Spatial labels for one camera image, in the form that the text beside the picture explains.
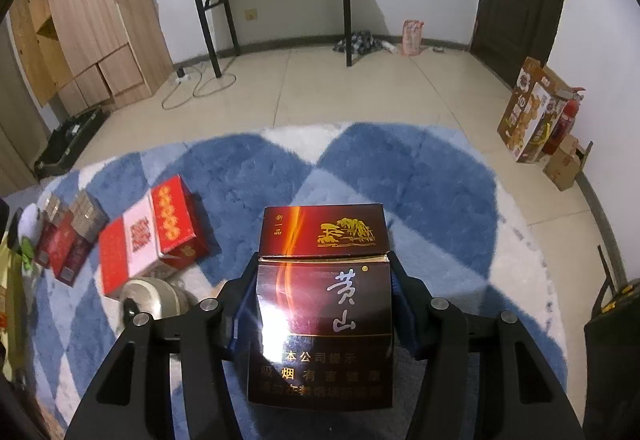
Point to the red cigarette pack grey top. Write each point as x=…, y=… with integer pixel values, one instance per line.
x=82, y=230
x=47, y=220

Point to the small brown cardboard box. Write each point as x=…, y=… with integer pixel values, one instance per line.
x=565, y=165

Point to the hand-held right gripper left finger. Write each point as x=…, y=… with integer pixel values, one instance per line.
x=239, y=337

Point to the pale yellow plastic basin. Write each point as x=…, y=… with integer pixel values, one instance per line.
x=12, y=300

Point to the wooden wardrobe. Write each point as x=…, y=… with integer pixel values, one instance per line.
x=100, y=35

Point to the red white cigarette carton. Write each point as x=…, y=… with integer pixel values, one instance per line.
x=150, y=240

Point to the yellow wall socket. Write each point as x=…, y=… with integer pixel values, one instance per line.
x=250, y=14

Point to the dark red cigarette carton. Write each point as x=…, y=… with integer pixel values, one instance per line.
x=320, y=310

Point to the printed cardboard box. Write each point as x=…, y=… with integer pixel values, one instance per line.
x=530, y=115

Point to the round black foam disc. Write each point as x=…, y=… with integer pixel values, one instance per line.
x=150, y=295

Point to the blue white plush blanket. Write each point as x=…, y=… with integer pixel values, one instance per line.
x=350, y=160

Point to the white power strip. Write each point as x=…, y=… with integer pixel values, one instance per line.
x=182, y=76

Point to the small white plush item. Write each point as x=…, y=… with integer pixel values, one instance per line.
x=30, y=222

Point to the pink plastic bag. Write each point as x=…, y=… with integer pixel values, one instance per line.
x=412, y=37

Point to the red fire extinguisher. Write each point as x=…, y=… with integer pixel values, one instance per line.
x=562, y=120

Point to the black case yellow trim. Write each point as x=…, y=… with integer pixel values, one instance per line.
x=612, y=360

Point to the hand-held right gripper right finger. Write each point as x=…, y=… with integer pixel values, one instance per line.
x=407, y=320

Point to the black floor tray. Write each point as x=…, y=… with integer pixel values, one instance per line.
x=70, y=140

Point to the bright red cigarette pack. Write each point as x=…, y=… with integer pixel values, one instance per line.
x=62, y=240

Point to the plaid cloth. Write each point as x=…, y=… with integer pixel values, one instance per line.
x=357, y=42

